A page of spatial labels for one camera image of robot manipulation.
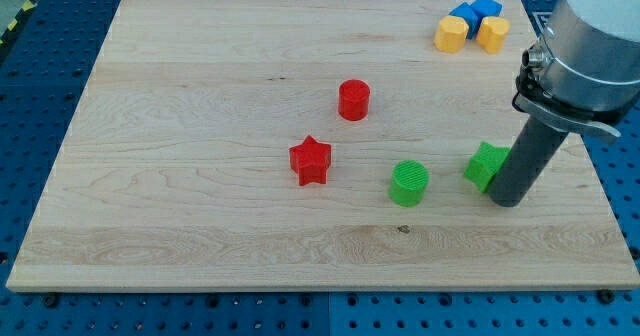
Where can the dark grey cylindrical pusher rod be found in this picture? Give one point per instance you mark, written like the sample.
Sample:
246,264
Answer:
531,152

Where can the green cylinder block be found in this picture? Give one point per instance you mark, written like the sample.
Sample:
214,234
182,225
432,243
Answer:
408,183

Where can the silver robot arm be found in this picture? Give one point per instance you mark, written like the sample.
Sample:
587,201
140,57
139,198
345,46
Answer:
580,76

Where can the green star block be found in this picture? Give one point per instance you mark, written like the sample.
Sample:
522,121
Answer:
485,164

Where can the yellow heart block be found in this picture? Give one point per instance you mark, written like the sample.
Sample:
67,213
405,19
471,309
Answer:
492,33

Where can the yellow hexagon block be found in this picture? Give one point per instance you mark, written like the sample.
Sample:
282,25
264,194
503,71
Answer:
451,33

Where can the blue cube block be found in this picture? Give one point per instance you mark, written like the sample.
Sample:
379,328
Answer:
466,12

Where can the blue block behind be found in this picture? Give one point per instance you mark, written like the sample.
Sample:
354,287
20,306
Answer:
486,8

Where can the red cylinder block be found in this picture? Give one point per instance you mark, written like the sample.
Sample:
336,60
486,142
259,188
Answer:
354,96

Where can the red star block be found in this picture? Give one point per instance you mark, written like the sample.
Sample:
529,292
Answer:
311,160

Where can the wooden board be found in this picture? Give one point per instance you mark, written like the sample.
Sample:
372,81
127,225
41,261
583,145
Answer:
174,175

